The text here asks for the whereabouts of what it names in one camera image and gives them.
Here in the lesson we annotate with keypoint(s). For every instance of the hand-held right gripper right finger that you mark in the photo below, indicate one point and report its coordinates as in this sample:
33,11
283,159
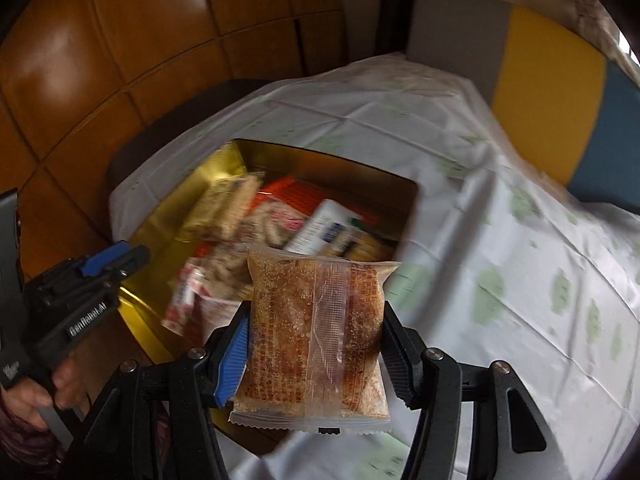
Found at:
400,360

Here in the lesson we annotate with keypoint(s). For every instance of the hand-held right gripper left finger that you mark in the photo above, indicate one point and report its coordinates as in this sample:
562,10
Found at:
232,360

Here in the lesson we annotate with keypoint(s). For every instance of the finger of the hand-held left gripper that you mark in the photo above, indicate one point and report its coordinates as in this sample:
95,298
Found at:
102,261
135,259

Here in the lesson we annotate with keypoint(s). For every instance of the gold metal tin box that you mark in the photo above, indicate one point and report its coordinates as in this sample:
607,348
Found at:
160,230

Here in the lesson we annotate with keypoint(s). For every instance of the small red snack packet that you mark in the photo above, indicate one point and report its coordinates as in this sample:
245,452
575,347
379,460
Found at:
182,300

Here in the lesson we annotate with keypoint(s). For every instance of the orange rice cracker packet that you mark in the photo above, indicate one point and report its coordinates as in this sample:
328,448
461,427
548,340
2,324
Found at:
310,340

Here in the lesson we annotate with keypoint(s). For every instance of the clear cracker packet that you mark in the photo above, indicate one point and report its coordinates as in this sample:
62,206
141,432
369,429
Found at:
225,205

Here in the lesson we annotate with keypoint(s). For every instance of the green-edged cracker packet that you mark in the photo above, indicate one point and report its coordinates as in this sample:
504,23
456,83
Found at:
370,247

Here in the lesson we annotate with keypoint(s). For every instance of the white snack packet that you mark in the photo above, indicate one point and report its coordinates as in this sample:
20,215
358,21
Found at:
325,225

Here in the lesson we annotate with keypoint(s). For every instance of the large red snack bag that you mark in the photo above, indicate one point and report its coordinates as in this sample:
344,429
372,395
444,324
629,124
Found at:
280,195

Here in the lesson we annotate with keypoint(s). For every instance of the person's left forearm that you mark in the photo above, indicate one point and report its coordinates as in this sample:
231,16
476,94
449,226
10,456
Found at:
25,450

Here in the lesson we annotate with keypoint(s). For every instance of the person's left hand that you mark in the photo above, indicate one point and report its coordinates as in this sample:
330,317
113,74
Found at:
67,385

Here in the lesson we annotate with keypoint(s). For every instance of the dark grey chair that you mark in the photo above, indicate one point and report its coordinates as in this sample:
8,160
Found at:
150,145

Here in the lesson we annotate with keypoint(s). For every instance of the white printed tablecloth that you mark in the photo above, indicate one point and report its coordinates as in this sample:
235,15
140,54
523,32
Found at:
500,210

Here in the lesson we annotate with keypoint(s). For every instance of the grey yellow blue chair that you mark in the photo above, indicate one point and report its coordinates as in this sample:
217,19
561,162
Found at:
550,85

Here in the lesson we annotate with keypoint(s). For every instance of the pale floral curtain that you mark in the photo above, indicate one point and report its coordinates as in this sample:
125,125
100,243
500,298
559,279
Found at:
590,10

